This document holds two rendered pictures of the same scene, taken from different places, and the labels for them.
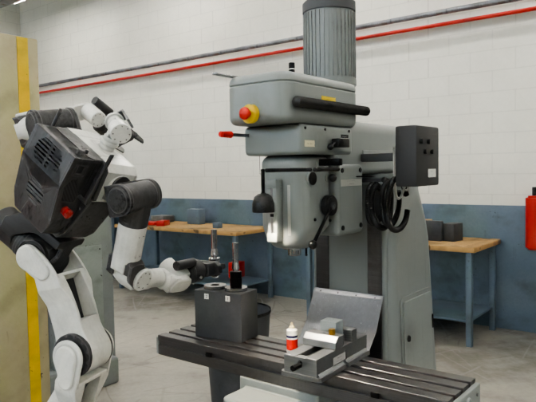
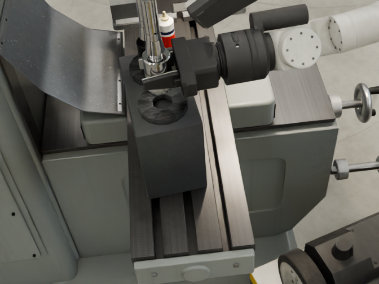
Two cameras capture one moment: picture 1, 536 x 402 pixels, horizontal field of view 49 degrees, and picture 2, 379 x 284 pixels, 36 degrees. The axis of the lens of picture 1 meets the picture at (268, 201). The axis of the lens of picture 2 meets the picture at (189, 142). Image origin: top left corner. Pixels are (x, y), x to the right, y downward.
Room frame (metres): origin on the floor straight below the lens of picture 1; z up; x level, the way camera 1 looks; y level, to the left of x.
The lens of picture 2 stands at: (2.77, 0.81, 1.86)
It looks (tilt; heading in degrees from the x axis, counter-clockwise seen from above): 49 degrees down; 231
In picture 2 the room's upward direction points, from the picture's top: 6 degrees counter-clockwise
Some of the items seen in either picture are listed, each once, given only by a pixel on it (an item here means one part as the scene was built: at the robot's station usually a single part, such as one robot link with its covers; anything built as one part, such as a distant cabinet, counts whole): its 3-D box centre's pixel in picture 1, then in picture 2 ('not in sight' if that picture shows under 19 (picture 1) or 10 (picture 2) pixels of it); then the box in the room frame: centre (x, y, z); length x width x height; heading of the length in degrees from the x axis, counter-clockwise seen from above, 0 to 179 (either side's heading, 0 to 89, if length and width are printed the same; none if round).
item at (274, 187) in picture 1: (274, 210); not in sight; (1.98, -0.02, 1.45); 0.04 x 0.04 x 0.21; 52
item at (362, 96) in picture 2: not in sight; (350, 104); (1.68, 0.22, 0.63); 0.16 x 0.12 x 0.12; 142
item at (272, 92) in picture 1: (294, 104); not in sight; (2.08, -0.10, 1.81); 0.47 x 0.26 x 0.16; 142
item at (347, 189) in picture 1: (324, 198); not in sight; (2.22, -0.21, 1.47); 0.24 x 0.19 x 0.26; 52
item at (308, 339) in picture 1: (323, 339); not in sight; (1.93, -0.18, 1.02); 0.12 x 0.06 x 0.04; 54
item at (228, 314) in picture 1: (226, 310); (162, 120); (2.31, 0.17, 1.03); 0.22 x 0.12 x 0.20; 59
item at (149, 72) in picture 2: not in sight; (158, 72); (2.34, 0.22, 1.20); 0.05 x 0.05 x 0.06
